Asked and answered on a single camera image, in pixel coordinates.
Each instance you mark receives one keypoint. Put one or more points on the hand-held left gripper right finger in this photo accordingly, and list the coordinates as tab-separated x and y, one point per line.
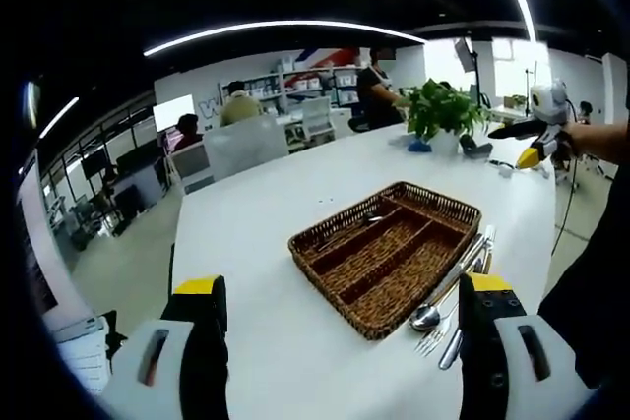
485	341

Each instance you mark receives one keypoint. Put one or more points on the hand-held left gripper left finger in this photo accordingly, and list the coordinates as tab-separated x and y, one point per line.
207	341

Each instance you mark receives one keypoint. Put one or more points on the black office chair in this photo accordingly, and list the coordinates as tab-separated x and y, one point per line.
358	124

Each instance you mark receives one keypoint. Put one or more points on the distant green plant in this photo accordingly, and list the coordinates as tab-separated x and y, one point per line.
515	101

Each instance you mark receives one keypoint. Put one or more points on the white storage shelf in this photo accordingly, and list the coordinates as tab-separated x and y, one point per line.
266	85

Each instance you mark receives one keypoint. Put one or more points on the frosted desk partition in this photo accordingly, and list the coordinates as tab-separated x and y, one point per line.
246	144

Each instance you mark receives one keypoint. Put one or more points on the thin black light stand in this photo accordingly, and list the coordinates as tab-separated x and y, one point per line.
529	73

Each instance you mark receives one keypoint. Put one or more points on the person's black clothing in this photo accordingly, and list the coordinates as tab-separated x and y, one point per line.
590	302

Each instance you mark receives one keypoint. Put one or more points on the green potted plant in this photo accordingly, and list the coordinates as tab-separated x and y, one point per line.
438	107

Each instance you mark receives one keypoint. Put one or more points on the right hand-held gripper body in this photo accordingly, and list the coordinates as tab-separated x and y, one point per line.
553	105

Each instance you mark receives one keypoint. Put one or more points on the white mesh office chair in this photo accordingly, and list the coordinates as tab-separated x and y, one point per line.
317	112

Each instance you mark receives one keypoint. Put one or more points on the grey white chair back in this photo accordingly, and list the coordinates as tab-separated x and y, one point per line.
192	164

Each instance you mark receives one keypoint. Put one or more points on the small blue object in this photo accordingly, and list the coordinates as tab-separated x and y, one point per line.
419	147

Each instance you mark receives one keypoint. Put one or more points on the silver fork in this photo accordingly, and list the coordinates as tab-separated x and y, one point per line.
443	327
450	355

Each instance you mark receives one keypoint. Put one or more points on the silver spoon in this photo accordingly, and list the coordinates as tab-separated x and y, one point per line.
372	218
424	318

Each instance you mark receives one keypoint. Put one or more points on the black computer monitor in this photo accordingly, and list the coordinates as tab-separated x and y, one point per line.
140	157

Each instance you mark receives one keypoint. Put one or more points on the small white device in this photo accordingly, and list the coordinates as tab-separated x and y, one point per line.
542	173

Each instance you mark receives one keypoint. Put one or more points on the white monitor screen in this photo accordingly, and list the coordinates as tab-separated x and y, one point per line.
172	112

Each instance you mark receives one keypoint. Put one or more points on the black curved object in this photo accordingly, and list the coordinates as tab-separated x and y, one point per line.
475	149

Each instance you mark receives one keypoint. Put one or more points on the silver knife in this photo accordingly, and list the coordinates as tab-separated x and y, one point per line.
481	258
462	258

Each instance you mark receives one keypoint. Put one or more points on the person's right hand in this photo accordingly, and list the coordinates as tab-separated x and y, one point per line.
573	137

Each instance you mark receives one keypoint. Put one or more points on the small white charger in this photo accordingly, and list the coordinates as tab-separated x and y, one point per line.
504	173

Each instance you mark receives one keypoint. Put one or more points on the brown wicker utensil storage tray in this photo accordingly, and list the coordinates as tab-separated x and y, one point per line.
389	253

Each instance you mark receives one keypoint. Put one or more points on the black tripod with monitor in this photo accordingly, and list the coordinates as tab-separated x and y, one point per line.
462	48

